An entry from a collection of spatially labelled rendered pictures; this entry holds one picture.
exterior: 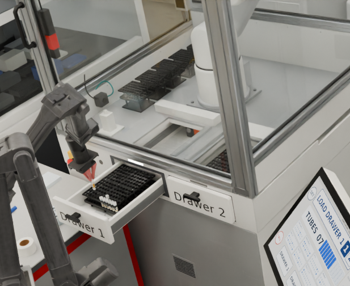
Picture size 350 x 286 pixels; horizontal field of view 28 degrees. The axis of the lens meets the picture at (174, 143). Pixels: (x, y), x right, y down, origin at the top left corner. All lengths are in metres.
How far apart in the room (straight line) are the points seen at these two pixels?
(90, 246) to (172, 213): 0.36
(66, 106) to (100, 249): 1.01
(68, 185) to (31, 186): 1.40
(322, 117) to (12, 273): 1.37
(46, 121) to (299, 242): 0.78
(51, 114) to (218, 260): 1.02
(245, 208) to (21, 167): 1.06
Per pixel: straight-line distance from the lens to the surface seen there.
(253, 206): 2.42
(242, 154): 2.30
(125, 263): 3.04
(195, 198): 2.51
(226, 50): 2.13
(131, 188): 2.66
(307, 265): 1.96
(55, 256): 1.76
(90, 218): 2.55
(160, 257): 3.00
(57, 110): 2.00
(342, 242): 1.87
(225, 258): 2.69
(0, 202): 1.65
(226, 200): 2.46
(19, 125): 3.35
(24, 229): 2.87
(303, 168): 2.64
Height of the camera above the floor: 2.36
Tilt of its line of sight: 31 degrees down
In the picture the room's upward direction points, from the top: 12 degrees counter-clockwise
